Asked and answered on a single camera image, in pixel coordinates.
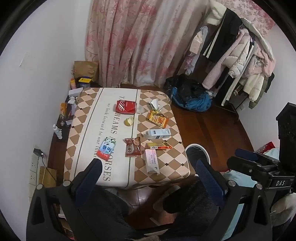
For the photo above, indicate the person's left leg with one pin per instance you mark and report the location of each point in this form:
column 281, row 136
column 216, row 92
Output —
column 111, row 206

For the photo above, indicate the red and yellow flat box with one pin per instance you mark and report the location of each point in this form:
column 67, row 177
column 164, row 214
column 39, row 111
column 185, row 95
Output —
column 158, row 146

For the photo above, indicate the black jacket with white stripes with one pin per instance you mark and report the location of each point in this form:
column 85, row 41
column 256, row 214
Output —
column 224, row 39

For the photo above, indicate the yellow fruit peel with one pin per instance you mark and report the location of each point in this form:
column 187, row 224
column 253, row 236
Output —
column 129, row 121

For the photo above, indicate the white cardboard box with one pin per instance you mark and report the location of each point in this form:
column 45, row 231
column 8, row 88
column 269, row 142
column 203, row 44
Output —
column 75, row 92

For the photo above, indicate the white round trash bin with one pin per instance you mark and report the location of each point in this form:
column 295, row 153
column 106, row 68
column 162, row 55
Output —
column 206, row 153

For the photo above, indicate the black container with yellow lid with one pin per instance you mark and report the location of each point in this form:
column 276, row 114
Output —
column 84, row 81

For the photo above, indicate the table with checkered tablecloth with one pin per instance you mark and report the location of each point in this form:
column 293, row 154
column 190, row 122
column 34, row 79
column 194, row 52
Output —
column 92, row 120

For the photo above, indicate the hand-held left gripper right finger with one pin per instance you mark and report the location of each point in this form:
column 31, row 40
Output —
column 208, row 179

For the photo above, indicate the red cola packet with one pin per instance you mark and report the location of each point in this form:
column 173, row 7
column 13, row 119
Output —
column 124, row 107

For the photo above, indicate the pink floral curtain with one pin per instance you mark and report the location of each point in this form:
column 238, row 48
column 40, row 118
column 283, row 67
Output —
column 249, row 11
column 143, row 41

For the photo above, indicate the blue cloth pile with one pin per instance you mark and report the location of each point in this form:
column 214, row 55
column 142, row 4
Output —
column 196, row 102

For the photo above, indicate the person's leg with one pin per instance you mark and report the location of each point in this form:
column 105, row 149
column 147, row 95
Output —
column 196, row 206
column 111, row 206

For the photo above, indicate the white power strip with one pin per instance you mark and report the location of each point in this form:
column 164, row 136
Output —
column 33, row 166

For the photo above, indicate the person's right leg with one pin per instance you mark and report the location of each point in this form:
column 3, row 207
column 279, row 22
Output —
column 196, row 206

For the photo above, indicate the yellow snack packet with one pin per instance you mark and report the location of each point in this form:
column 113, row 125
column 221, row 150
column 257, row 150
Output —
column 158, row 118

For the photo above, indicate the black charger plug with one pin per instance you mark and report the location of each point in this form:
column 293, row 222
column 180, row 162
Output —
column 37, row 152

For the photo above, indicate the orange bottle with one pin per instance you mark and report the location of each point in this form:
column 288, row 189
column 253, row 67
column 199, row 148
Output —
column 73, row 83

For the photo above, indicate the cream puffy jacket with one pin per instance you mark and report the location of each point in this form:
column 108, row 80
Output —
column 254, row 81

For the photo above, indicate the white and blue box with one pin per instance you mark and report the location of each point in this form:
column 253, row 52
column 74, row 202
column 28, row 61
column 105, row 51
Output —
column 158, row 134

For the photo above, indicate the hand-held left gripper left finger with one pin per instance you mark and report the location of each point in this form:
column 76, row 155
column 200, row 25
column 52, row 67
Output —
column 89, row 177

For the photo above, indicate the metal clothes rack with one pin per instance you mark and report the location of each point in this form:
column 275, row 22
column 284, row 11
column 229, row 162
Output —
column 232, row 111

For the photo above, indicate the light blue cloth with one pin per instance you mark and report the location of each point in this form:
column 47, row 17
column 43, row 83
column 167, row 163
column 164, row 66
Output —
column 240, row 179

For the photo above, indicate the blue red milk packet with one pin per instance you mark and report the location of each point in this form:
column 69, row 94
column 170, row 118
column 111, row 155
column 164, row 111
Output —
column 106, row 148

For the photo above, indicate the brown sachet packet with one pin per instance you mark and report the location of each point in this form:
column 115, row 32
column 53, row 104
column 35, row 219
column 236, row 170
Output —
column 132, row 147

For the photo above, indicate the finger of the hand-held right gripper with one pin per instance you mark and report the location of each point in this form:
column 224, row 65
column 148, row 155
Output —
column 248, row 167
column 246, row 154

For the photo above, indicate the pink and white box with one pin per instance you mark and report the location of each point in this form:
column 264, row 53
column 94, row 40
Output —
column 152, row 161

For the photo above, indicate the black clothing pile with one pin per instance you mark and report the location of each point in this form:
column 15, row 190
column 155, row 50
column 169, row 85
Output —
column 185, row 85

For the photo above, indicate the white spray bottle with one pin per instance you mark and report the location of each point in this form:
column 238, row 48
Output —
column 57, row 132

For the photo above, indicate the orange packet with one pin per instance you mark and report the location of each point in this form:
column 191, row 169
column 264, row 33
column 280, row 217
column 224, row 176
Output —
column 63, row 109

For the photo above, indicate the white puffy jacket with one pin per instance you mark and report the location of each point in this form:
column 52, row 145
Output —
column 217, row 14

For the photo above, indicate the brown paper bag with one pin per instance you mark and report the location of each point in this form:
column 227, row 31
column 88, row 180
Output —
column 86, row 69

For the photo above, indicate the pink fluffy jacket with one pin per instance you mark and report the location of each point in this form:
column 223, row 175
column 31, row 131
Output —
column 263, row 61

